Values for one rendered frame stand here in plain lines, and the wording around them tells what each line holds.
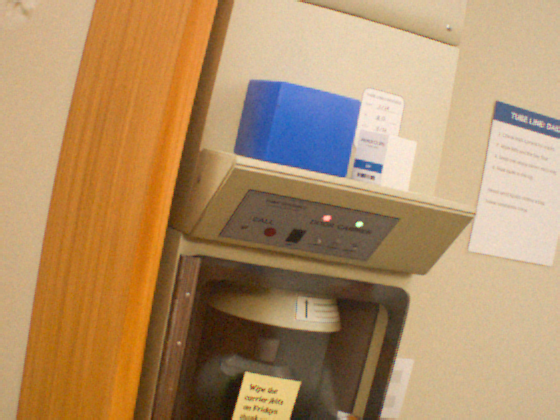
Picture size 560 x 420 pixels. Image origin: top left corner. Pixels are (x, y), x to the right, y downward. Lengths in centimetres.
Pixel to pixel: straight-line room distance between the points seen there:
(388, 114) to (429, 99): 7
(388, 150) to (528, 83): 78
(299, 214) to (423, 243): 17
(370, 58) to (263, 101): 19
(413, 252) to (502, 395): 80
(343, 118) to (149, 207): 24
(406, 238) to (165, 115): 34
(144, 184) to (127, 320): 15
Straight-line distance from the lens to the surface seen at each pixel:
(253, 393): 144
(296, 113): 130
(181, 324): 139
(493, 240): 209
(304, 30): 142
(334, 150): 132
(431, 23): 150
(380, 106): 146
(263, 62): 139
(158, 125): 127
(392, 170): 138
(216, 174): 131
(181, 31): 128
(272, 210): 133
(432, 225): 141
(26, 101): 175
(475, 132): 205
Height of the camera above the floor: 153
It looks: 3 degrees down
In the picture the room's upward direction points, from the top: 12 degrees clockwise
